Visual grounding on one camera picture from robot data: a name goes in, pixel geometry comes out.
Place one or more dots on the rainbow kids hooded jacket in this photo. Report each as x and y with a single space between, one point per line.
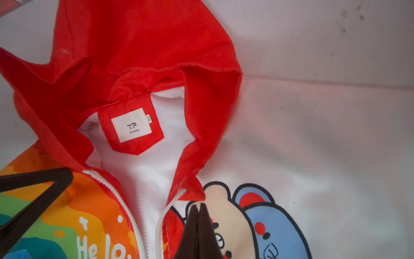
147 105

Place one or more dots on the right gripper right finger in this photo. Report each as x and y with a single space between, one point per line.
208 246

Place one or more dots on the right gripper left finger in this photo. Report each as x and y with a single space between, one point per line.
189 247

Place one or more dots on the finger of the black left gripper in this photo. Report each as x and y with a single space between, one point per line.
16 227

